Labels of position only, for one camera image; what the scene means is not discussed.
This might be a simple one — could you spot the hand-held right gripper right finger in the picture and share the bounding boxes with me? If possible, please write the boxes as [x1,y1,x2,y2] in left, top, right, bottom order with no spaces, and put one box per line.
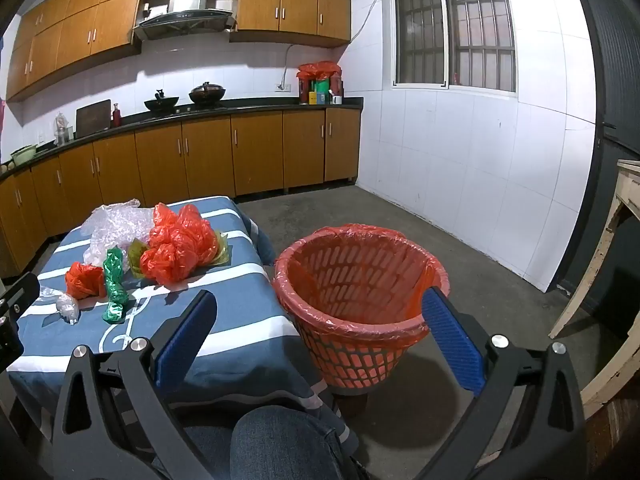
[415,286,586,480]

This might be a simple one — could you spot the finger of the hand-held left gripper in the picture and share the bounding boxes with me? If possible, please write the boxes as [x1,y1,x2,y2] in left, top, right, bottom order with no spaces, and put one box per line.
[0,273,41,328]

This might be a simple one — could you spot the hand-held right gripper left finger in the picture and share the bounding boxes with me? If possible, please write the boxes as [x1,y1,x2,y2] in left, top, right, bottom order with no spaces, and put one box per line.
[50,289,221,480]

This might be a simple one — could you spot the small clear plastic bag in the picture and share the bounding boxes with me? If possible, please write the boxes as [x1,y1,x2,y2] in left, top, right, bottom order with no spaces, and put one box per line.
[37,285,81,325]

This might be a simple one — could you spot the small red plastic bag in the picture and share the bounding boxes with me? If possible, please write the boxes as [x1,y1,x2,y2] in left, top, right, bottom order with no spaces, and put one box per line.
[65,261,107,300]

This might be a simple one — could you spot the yellow plastic bag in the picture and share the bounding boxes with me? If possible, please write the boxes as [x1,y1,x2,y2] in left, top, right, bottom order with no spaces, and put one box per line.
[127,230,233,281]

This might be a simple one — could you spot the red plastic basket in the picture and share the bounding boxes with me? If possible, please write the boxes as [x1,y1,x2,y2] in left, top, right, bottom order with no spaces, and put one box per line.
[272,226,451,397]

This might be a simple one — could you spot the clear bubble wrap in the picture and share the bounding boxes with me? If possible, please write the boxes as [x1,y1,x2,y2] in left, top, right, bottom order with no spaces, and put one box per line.
[80,199,161,267]

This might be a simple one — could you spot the blue striped tablecloth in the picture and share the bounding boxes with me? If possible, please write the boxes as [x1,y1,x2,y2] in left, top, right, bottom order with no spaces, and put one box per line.
[5,195,361,456]

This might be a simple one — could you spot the large red plastic bag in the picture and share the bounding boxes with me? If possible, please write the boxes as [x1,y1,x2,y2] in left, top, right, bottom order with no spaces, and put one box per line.
[140,203,221,283]

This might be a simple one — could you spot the green plastic bag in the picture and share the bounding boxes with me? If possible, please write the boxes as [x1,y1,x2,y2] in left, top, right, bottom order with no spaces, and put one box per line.
[101,248,132,323]

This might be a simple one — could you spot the green basin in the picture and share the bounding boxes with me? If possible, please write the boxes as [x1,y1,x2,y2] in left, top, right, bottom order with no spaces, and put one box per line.
[10,145,38,167]

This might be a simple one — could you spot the person's leg in jeans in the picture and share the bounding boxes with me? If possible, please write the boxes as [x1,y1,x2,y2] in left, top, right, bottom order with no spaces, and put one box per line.
[185,405,346,480]

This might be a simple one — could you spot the wooden lower cabinets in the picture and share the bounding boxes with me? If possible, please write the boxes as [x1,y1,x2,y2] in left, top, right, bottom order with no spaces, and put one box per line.
[0,108,362,271]

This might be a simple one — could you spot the wooden cabinets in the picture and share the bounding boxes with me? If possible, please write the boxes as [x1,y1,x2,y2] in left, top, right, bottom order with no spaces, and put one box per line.
[5,0,352,103]
[0,108,362,271]

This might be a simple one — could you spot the dark cutting board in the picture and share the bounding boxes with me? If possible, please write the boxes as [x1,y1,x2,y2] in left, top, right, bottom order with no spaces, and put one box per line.
[75,99,112,138]

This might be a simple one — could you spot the worn white wooden table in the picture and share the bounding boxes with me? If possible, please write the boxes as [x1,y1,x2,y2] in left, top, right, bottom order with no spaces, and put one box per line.
[548,159,640,418]

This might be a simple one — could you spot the black wok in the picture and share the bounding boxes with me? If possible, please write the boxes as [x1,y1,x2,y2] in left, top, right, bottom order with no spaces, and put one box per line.
[144,89,180,112]

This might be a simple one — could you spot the black kitchen countertop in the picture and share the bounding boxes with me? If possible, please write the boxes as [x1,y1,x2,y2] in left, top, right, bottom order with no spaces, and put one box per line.
[0,97,363,181]

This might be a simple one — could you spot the black pan with lid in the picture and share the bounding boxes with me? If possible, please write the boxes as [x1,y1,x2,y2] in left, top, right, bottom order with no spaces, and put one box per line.
[188,81,227,107]

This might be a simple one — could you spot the wooden upper cabinets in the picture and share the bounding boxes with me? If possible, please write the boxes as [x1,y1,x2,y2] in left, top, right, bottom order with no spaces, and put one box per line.
[5,0,352,103]

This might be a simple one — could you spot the red bag of groceries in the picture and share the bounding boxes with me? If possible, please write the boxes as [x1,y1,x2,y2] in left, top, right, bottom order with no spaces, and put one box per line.
[296,60,343,106]

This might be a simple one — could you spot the barred window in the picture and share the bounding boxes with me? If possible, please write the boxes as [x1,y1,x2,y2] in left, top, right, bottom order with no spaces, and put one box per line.
[390,0,517,93]

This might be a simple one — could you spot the steel range hood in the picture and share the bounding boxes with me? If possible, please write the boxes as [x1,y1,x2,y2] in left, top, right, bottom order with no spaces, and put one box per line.
[132,0,237,42]

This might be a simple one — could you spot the dark door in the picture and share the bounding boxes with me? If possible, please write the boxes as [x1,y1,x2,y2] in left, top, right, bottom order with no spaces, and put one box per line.
[555,0,640,311]

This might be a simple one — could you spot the white socket cable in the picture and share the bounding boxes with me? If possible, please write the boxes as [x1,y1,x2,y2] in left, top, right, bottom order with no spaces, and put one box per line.
[282,42,301,86]

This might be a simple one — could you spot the white window cable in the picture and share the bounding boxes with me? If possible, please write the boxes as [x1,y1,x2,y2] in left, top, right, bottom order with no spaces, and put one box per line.
[350,0,391,43]

